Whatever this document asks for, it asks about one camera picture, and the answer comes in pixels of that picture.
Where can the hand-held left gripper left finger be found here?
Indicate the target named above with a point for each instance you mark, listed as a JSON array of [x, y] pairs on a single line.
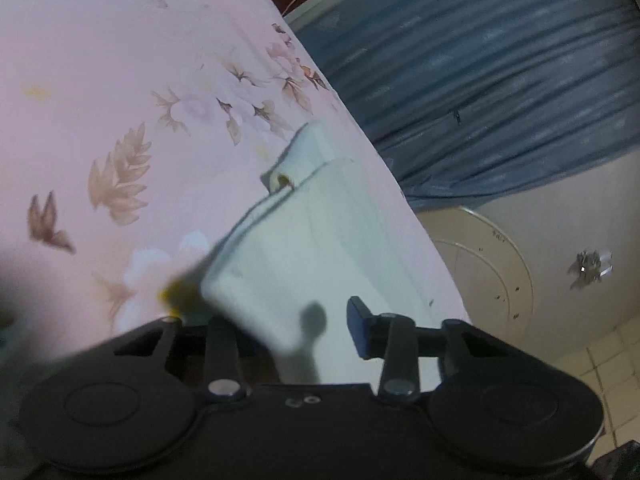
[[220, 347]]

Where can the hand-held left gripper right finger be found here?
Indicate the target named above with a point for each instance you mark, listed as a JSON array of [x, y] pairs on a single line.
[[356, 327]]

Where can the pale white knit sweater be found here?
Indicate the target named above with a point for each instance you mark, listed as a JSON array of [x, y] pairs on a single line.
[[310, 240]]

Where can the pink floral bedsheet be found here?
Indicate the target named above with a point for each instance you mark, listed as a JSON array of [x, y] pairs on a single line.
[[125, 110]]

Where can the wide blue curtain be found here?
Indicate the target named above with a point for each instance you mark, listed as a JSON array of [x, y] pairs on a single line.
[[475, 85]]

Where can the glass wall lamp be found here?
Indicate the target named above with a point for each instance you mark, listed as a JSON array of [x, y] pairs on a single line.
[[590, 267]]

